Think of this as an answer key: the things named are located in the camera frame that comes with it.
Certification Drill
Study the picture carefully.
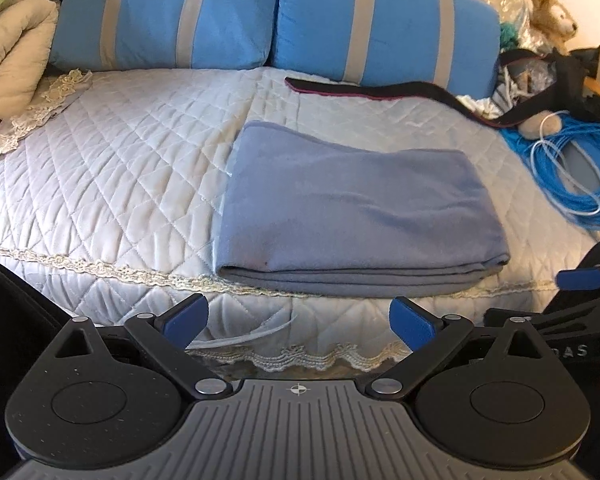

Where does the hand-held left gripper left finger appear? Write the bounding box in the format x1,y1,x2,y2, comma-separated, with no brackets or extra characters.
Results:
52,294,233,401

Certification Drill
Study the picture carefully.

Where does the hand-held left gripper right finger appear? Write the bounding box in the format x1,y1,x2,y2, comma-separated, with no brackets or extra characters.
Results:
365,296,543,401

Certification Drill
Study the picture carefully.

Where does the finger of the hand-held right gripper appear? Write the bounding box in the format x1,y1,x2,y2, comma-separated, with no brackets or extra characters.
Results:
482,290,600,336
556,255,600,293

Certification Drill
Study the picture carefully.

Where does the grey-blue fleece garment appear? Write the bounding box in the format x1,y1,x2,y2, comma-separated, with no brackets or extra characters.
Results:
214,120,511,298

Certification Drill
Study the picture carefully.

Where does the white quilted bedspread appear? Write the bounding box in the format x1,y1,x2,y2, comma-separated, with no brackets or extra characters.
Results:
0,65,600,376

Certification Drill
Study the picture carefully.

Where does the striped cloth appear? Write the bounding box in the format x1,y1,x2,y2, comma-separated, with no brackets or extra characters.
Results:
495,57,556,111

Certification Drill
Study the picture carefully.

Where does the black belt with red edge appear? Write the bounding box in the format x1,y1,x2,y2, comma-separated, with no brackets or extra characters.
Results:
284,50,578,128

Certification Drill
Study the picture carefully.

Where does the teal yarn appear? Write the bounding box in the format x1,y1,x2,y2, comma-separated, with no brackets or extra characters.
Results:
499,20,523,48

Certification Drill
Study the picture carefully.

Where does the brown teddy bear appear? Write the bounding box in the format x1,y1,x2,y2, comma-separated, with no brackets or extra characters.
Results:
530,0,578,56

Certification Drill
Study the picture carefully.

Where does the clear plastic sheet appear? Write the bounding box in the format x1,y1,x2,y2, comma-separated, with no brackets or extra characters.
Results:
450,0,556,51

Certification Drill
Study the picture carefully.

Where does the blue pillow with grey stripes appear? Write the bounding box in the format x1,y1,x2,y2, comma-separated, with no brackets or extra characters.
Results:
47,0,283,72
270,0,502,98

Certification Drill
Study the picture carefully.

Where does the beige comforter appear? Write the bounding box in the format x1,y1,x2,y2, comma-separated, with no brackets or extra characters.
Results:
0,0,61,143

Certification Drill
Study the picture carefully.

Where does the blue cable coil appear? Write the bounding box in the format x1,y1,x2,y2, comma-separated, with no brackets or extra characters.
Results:
500,115,600,231

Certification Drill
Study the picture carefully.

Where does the white cable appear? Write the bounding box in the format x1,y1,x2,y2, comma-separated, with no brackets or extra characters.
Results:
530,110,600,221

